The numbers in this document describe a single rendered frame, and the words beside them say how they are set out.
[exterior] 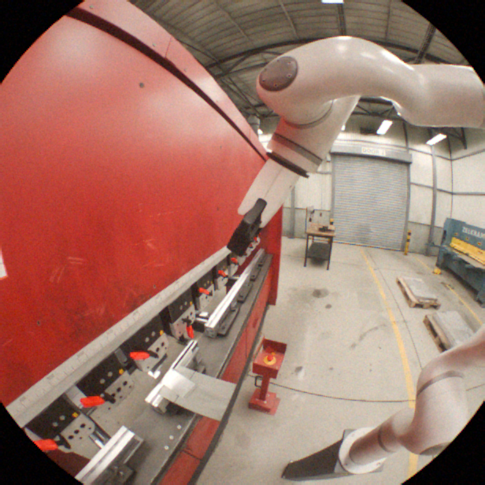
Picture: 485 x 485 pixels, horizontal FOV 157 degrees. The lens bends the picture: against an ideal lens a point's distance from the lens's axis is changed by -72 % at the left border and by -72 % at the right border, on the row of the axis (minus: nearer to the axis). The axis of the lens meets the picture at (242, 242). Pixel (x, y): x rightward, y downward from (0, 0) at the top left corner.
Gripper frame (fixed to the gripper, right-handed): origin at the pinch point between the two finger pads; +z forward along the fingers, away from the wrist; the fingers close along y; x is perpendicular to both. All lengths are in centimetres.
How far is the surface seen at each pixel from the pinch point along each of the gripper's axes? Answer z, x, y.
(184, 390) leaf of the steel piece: 60, 11, 21
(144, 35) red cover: -38, -54, -2
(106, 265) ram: 16.1, -22.2, 15.8
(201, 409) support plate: 54, 20, 25
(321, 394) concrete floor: 118, 135, -29
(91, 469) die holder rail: 56, 2, 75
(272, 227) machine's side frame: 88, 5, -196
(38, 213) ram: 1.5, -29.6, 26.3
